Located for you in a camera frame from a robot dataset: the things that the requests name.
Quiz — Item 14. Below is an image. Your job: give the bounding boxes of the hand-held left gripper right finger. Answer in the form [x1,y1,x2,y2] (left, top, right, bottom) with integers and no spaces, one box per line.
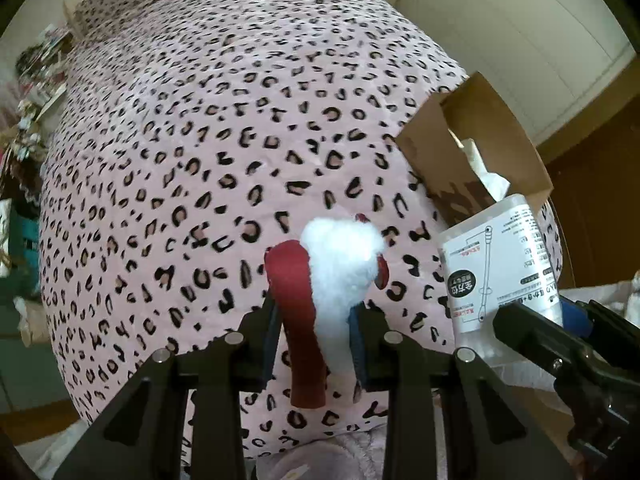
[347,307,576,480]

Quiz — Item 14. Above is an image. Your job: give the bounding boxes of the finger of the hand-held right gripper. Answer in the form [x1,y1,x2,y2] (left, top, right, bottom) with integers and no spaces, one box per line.
[559,296,640,376]
[492,304,640,401]

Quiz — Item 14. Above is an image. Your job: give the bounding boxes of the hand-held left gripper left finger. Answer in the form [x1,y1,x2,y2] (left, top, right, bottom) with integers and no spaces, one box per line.
[52,292,281,480]

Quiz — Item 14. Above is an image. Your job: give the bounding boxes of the white plastic-wrapped pack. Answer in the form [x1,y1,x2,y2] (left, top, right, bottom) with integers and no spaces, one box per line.
[437,194,563,356]

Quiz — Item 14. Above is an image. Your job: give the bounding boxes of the white and red plush toy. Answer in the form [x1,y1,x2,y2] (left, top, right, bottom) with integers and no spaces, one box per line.
[264,214,391,408]

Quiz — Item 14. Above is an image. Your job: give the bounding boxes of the white sock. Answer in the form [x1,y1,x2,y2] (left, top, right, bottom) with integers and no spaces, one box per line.
[457,137,511,201]

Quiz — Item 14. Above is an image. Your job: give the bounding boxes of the brown paper bag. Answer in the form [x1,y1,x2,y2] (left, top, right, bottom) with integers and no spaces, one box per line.
[396,71,553,228]

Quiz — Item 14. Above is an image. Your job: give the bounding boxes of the white plastic bag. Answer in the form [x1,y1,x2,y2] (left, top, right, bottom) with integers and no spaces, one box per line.
[480,280,640,411]

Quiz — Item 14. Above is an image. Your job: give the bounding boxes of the pink fluffy fabric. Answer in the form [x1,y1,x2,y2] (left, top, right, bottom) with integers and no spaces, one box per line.
[240,430,391,480]

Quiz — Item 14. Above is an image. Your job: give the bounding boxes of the pink leopard print blanket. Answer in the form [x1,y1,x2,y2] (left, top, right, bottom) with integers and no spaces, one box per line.
[37,0,566,461]

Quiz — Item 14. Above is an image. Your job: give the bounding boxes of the teal shopping bag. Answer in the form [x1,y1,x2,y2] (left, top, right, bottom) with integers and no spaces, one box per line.
[10,200,41,301]

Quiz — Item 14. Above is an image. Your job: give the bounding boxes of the cluttered shelf of small items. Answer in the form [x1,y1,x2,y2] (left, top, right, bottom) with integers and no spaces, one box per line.
[15,22,71,116]

